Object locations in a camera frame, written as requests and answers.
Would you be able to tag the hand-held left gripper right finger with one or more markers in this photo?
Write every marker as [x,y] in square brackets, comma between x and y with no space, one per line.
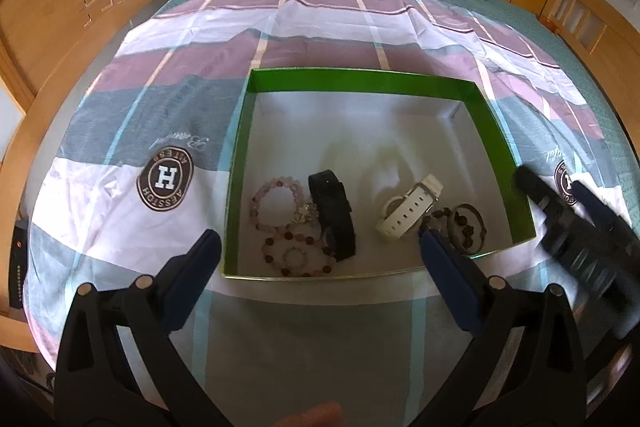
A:
[450,277]

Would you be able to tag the green cardboard box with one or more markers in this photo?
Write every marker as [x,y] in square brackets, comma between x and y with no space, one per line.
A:
[375,132]

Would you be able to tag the white wristwatch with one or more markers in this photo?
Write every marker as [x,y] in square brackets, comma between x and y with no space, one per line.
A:
[405,212]

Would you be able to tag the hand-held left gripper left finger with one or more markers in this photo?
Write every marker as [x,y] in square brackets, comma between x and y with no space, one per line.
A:
[195,277]

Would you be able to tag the striped printed bed sheet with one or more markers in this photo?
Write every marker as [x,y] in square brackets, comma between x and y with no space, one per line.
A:
[150,107]

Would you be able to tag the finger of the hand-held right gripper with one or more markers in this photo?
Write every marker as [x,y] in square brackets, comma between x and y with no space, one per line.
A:
[600,207]
[537,189]

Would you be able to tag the black wristwatch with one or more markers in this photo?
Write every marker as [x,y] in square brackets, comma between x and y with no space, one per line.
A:
[335,217]

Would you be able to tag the teal bed cover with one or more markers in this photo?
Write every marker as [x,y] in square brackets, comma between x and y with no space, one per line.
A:
[525,22]

